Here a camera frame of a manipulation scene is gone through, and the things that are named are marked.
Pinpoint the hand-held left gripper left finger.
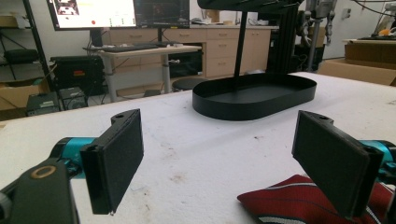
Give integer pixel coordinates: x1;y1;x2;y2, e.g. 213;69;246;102
79;108;145;216

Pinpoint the black equipment case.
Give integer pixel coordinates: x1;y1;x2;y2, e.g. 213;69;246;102
49;55;106;97

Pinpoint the monitor with white screen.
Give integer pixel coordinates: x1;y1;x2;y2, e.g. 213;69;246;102
46;0;138;32

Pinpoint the beige cabinet with drawers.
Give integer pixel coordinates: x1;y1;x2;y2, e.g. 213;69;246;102
108;25;279;79

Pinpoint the black keyboard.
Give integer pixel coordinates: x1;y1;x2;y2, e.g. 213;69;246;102
102;44;161;53

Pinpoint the black stand with oval tray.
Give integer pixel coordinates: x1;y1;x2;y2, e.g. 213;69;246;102
191;0;318;122

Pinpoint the black bag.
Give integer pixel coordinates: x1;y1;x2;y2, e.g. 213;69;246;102
3;49;40;65

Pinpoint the large cardboard box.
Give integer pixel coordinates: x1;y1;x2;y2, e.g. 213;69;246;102
317;39;396;87

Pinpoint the black round stool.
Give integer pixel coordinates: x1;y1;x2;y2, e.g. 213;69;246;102
171;77;208;93

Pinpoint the grey metal stand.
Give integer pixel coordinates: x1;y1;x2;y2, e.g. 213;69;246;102
304;0;338;73

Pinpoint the light wooden desk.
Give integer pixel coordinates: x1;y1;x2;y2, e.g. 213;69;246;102
83;44;203;103

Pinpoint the small black box device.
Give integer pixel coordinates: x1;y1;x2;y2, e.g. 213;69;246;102
58;86;89;111

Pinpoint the black aluminium frame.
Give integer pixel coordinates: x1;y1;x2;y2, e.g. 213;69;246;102
268;5;301;76

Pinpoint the red striped cloth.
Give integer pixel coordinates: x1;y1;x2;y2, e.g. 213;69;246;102
236;174;395;224

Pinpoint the brown cardboard box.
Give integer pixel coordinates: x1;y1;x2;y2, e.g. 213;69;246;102
0;78;50;112

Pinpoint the monitor with dark screen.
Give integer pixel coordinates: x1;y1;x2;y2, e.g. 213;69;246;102
134;0;191;29

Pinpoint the grey electronic device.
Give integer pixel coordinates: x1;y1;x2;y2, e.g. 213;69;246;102
25;91;61;118

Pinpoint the black metal shelf rack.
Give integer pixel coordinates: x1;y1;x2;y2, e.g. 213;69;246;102
0;0;54;91

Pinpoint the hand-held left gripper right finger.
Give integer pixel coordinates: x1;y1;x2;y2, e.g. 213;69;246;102
290;110;385;219

